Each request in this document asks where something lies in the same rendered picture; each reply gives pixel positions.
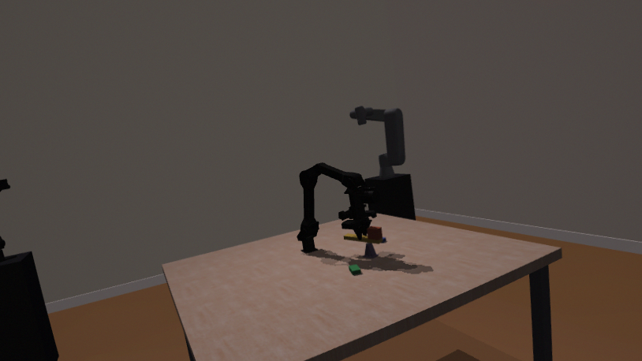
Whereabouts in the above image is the green block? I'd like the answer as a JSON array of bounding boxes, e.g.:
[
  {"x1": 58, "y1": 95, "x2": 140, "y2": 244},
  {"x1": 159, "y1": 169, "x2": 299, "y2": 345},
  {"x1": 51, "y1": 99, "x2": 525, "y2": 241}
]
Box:
[{"x1": 349, "y1": 264, "x2": 361, "y2": 275}]

